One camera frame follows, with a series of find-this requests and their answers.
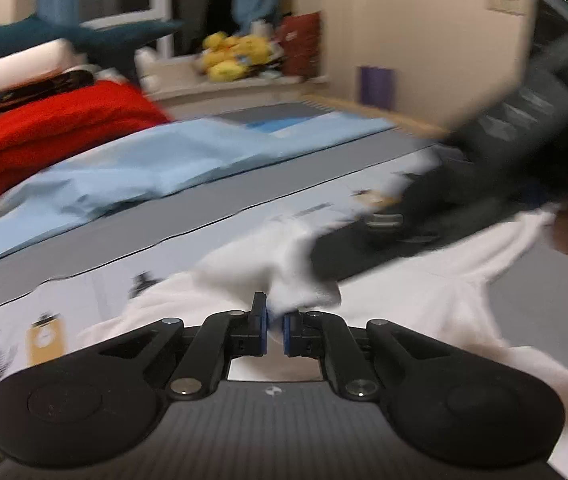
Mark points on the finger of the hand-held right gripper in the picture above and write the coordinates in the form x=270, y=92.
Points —
x=364, y=255
x=434, y=185

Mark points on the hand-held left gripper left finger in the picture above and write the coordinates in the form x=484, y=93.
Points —
x=260, y=325

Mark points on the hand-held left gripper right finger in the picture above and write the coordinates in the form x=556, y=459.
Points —
x=287, y=335

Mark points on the white garment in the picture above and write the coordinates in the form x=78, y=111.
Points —
x=224, y=280

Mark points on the printed grey bed sheet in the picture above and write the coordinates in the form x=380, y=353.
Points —
x=114, y=240

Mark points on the red bag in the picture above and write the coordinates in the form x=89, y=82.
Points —
x=301, y=45

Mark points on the light blue blanket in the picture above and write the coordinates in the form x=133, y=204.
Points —
x=139, y=170

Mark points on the yellow plush toy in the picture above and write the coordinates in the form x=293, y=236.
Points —
x=234, y=55

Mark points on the red blanket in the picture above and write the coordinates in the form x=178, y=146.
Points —
x=54, y=130

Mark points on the black printed cloth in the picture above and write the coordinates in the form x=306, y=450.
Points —
x=39, y=90

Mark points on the blue shark plush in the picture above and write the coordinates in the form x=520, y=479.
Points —
x=104, y=35

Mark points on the white folded cloth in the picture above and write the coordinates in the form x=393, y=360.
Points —
x=19, y=65

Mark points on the wooden bed frame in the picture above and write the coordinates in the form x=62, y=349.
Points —
x=364, y=110

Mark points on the white window frame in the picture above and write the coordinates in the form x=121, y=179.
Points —
x=161, y=5

